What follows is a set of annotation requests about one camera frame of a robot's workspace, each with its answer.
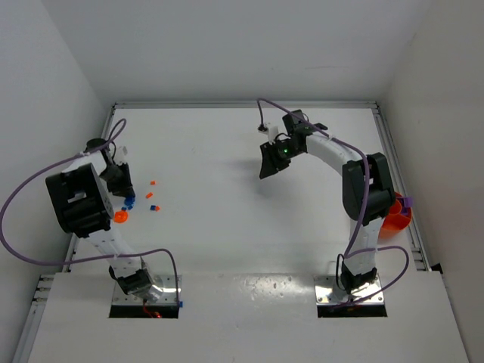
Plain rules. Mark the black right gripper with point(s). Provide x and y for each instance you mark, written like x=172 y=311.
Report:
x=272 y=159

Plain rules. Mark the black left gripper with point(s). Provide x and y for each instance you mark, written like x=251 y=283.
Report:
x=123 y=187

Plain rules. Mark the blue arch lego piece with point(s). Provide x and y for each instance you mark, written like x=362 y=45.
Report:
x=129 y=201

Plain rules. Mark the purple stepped lego brick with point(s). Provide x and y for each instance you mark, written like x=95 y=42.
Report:
x=406 y=202

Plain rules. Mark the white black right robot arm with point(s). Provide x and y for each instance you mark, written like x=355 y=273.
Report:
x=367 y=188

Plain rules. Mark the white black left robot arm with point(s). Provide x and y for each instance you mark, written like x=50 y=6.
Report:
x=80 y=195

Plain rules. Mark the orange round lego piece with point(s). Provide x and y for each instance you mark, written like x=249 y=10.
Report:
x=121 y=216

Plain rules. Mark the orange divided round container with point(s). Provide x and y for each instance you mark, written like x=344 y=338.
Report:
x=396 y=221

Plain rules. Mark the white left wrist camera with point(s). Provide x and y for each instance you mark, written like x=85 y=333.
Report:
x=119 y=155

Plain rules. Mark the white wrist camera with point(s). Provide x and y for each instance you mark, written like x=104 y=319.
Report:
x=119 y=155
x=269 y=130

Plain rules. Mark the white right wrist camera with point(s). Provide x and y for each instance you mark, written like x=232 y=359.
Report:
x=269 y=130

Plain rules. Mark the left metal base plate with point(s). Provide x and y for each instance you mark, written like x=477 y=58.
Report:
x=163 y=293

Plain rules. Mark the metal base plate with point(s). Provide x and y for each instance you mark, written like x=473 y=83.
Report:
x=163 y=293
x=327 y=293

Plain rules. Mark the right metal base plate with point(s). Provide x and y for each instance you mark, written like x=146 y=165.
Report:
x=327 y=293

